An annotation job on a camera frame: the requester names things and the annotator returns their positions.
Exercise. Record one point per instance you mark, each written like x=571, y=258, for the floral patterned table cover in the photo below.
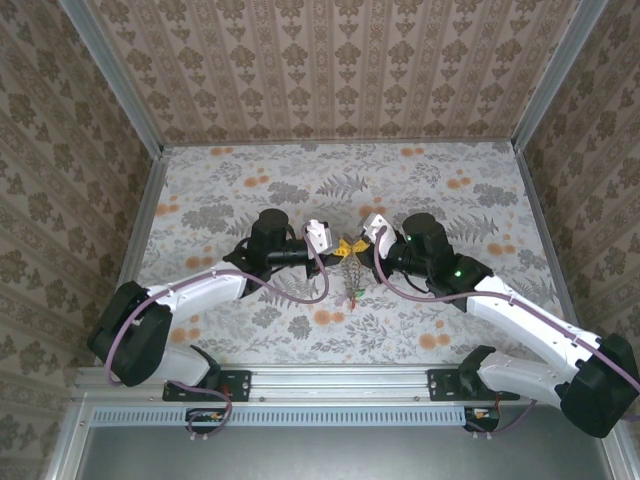
x=350, y=340

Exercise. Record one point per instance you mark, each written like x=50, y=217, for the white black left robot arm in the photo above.
x=135, y=340

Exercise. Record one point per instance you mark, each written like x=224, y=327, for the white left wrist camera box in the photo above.
x=320, y=235

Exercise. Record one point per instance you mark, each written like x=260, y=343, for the aluminium table side rail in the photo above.
x=146, y=200
x=534, y=200

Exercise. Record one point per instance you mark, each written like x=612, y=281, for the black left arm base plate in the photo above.
x=235, y=382

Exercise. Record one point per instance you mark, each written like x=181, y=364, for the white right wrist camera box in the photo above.
x=375, y=227

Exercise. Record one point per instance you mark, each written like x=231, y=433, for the aluminium mounting rail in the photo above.
x=340, y=382

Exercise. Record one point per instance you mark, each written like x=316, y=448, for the aluminium frame post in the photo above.
x=117, y=80
x=557, y=75

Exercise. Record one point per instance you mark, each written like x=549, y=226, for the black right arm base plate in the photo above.
x=442, y=385

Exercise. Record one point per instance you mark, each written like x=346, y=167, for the grey metal panel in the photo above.
x=350, y=455

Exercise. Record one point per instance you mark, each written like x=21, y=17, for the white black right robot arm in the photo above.
x=595, y=395

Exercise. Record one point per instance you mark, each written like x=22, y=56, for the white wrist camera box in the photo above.
x=375, y=227
x=320, y=235

